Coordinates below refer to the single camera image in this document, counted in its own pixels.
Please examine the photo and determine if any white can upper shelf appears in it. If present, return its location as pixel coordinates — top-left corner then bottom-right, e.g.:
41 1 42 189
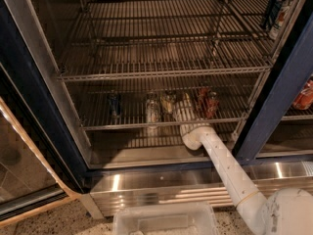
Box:
269 0 293 40

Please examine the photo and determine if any wire shelf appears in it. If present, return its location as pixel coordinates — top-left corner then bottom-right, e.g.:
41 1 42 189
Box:
67 73 259 131
58 0 273 81

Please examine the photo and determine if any orange can right compartment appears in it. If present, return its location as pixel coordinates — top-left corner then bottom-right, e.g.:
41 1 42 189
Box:
292 79 313 110

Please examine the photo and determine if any glass fridge door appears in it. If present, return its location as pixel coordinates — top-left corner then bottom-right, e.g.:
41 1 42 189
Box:
0 62 82 228

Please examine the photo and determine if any red can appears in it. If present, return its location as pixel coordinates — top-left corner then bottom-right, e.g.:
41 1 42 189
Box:
196 87 209 111
204 91 219 118

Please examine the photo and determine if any silver green 7up can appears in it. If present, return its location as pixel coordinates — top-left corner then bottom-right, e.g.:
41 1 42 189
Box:
160 91 176 114

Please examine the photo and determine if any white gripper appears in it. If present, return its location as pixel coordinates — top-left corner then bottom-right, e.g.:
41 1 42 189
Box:
161 93 197 124

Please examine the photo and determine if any blue can upper shelf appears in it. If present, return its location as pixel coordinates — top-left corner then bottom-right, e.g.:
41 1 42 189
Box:
260 0 286 31

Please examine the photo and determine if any blue fridge centre post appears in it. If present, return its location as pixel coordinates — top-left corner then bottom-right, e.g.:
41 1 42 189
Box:
233 0 313 163

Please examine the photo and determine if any red can front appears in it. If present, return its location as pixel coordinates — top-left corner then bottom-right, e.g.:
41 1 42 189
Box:
204 91 219 118

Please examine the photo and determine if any lower wire shelf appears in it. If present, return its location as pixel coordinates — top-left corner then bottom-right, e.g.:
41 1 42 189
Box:
67 73 259 131

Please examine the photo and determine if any upper wire shelf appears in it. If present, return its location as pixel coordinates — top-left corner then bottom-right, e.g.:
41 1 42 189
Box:
58 0 273 81

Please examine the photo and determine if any red can rear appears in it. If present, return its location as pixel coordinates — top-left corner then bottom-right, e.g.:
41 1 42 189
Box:
196 87 209 111

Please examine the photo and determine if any dark blue can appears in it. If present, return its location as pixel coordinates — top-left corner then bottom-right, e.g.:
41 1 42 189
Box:
109 92 121 118

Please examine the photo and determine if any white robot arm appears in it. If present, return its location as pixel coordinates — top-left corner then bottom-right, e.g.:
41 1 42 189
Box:
160 95 313 235

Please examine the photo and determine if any clear plastic bin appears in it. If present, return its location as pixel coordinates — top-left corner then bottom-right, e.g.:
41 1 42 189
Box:
112 202 219 235

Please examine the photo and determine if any steel fridge base grille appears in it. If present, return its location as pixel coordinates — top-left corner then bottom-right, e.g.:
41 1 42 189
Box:
91 161 313 216

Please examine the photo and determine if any clear glass bottle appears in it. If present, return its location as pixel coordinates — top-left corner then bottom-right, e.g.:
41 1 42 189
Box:
146 93 160 128

